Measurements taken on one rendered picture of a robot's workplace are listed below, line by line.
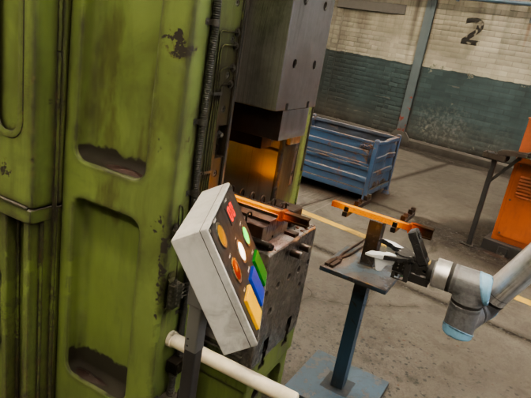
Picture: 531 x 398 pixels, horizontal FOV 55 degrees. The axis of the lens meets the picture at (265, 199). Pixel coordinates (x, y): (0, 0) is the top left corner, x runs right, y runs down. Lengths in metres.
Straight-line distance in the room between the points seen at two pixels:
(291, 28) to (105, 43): 0.55
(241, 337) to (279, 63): 0.79
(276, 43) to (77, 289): 1.04
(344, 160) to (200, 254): 4.60
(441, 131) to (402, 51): 1.61
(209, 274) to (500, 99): 8.40
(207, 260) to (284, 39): 0.73
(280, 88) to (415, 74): 8.19
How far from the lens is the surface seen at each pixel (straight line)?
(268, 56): 1.52
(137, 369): 1.74
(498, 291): 1.71
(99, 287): 1.81
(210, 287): 1.05
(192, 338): 1.31
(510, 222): 5.13
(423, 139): 9.60
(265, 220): 1.69
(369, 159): 5.45
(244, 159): 2.05
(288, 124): 1.61
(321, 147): 5.66
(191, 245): 1.02
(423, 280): 1.63
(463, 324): 1.63
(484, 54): 9.32
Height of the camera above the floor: 1.58
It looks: 18 degrees down
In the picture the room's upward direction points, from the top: 10 degrees clockwise
